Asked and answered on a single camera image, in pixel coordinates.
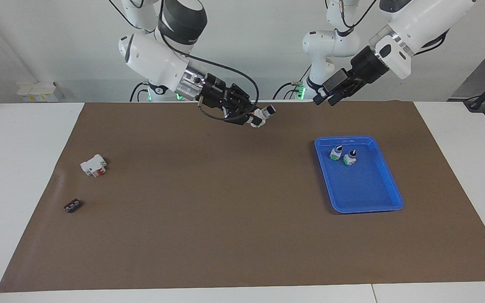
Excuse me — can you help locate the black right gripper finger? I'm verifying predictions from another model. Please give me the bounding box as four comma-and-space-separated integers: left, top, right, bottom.
230, 83, 256, 111
225, 109, 264, 128

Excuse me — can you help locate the black left arm base cable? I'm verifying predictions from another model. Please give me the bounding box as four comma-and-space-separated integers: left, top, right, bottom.
272, 65, 311, 101

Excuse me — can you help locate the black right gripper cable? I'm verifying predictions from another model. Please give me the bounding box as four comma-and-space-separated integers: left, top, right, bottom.
158, 0, 261, 124

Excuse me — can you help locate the black right arm base cable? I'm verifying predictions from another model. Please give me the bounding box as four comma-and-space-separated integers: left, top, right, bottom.
129, 82, 149, 103

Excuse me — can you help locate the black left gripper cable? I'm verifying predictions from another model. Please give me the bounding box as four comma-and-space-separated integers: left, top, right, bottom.
411, 26, 451, 56

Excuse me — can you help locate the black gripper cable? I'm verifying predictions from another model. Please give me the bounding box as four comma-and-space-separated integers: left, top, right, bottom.
411, 26, 451, 56
158, 0, 261, 124

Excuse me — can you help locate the black arm base cable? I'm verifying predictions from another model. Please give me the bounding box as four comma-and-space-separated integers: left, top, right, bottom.
129, 82, 149, 103
272, 65, 311, 101

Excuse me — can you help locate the brown table mat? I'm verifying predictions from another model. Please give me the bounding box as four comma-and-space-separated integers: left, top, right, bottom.
0, 101, 485, 293

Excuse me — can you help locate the white switch part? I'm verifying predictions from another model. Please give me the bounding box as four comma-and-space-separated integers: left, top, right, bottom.
249, 105, 277, 128

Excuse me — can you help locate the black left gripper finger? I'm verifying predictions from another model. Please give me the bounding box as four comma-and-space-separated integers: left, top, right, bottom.
313, 68, 353, 106
328, 83, 363, 106

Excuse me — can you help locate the white red circuit breaker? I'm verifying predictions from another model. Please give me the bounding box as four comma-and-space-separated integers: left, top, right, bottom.
80, 154, 108, 178

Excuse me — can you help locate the blue plastic tray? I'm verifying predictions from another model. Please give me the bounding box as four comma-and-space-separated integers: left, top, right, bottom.
314, 135, 404, 214

